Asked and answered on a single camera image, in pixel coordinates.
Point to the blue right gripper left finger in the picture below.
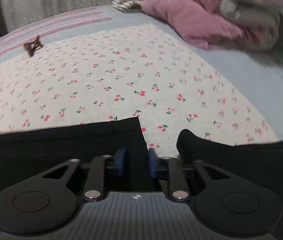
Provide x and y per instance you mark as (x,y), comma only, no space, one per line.
(119,159)

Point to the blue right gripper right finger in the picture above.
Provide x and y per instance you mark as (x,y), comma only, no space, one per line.
(152,162)

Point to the black pants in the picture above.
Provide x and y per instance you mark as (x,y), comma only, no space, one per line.
(25,154)

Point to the cherry print bed sheet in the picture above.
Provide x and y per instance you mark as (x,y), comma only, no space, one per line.
(134,65)

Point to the brown hair claw clip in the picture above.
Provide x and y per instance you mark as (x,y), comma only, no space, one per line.
(31,47)

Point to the pink folded quilt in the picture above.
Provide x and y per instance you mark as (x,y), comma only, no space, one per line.
(249,25)

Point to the striped folded cloth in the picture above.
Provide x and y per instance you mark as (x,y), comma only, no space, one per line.
(127,5)

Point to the pink striped blanket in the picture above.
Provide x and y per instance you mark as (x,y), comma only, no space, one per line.
(48,26)

